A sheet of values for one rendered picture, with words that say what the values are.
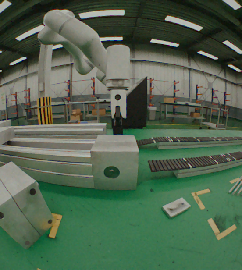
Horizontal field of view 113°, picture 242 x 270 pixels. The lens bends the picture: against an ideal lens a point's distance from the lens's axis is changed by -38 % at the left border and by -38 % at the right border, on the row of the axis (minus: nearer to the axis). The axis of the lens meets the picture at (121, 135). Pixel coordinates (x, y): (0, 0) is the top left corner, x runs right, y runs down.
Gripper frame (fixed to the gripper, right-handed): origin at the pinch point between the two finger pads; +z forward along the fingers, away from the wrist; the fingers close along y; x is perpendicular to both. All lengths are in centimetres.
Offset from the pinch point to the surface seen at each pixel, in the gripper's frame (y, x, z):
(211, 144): -2.9, -42.5, 5.2
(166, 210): -32.0, -8.9, 5.4
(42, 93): 266, 217, -36
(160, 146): -2.7, -15.8, 5.2
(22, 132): -5.4, 41.1, -1.6
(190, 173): -21.7, -19.1, 5.3
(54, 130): -5.4, 23.0, -2.0
